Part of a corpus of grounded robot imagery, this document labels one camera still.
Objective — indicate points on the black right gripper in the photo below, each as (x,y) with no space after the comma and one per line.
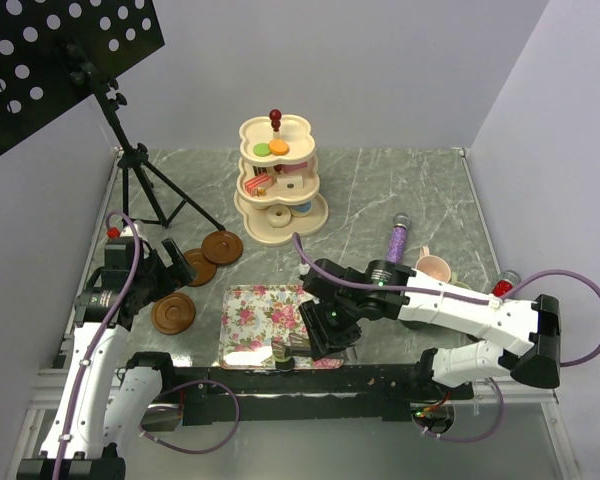
(321,336)

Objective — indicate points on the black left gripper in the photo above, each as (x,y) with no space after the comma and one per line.
(174,276)

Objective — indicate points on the metal serving tongs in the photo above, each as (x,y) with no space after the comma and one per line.
(304,350)

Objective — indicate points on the colourful macarons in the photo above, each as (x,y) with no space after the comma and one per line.
(283,364)

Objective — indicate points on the cream glazed donut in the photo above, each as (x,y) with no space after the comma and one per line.
(278,216)

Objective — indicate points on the red striped cake slice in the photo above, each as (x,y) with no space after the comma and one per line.
(258,183)

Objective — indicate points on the blue glazed donut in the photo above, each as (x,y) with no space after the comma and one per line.
(302,210)

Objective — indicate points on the chocolate cake slice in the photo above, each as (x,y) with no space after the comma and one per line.
(259,170)

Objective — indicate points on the pink cake slice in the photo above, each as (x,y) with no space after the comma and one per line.
(297,168)

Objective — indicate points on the white cake slice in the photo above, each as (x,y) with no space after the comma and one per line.
(289,183)

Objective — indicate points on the green macaron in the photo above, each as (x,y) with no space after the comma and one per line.
(261,150)

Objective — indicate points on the orange macaron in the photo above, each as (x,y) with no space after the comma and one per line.
(278,147)

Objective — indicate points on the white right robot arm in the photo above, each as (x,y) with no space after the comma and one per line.
(516,338)

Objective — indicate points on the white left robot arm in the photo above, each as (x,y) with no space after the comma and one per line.
(92,426)

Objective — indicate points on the brown wooden saucer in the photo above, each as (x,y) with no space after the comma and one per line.
(204,269)
(173,314)
(222,248)

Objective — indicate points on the floral serving tray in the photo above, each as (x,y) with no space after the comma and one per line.
(253,316)

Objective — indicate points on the dark green mug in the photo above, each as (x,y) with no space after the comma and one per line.
(414,324)

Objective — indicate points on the purple glitter microphone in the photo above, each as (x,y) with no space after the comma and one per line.
(398,238)

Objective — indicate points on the pink cup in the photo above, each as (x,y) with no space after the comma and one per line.
(433,266)

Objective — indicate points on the cream three-tier cake stand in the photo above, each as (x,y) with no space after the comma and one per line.
(296,131)

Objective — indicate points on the light green cup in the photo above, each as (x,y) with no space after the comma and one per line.
(456,282)

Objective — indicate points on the red glitter microphone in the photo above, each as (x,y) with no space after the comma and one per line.
(507,281)

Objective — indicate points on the black perforated music stand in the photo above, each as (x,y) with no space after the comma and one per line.
(55,54)

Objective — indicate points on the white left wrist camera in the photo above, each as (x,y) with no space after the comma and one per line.
(126,231)

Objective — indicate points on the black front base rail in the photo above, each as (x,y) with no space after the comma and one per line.
(351,391)

